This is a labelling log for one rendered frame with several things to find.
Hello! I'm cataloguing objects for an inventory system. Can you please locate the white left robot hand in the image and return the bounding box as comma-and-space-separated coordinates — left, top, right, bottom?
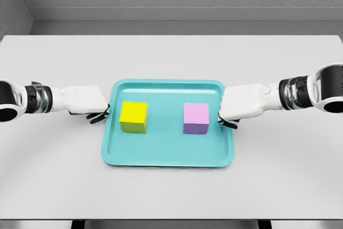
65, 85, 111, 125

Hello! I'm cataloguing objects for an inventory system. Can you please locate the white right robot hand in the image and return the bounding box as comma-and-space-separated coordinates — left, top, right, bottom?
217, 83, 269, 130

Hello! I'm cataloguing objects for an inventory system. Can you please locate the pink purple cube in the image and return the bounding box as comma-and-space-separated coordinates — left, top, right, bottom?
183, 102, 210, 135

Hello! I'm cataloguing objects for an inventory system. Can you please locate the yellow cube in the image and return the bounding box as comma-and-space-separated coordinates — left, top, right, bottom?
118, 101, 148, 135

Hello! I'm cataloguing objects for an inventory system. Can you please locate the teal rectangular tray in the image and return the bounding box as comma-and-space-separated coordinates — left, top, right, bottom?
101, 79, 236, 168

